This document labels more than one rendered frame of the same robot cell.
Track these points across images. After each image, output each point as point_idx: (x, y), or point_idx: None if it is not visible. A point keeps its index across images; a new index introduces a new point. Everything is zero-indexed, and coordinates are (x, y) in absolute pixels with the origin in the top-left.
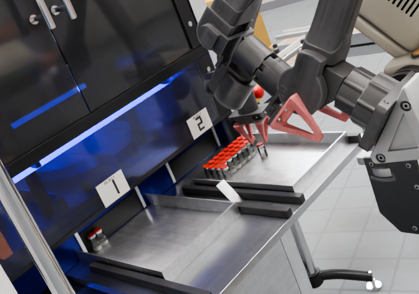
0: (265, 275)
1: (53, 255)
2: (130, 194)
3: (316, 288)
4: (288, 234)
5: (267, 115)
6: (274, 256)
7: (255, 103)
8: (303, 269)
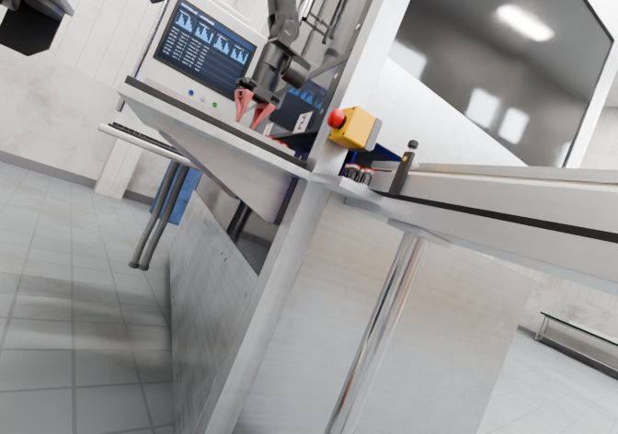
0: (226, 308)
1: (147, 37)
2: None
3: None
4: (246, 323)
5: (242, 89)
6: (234, 311)
7: (252, 75)
8: (221, 390)
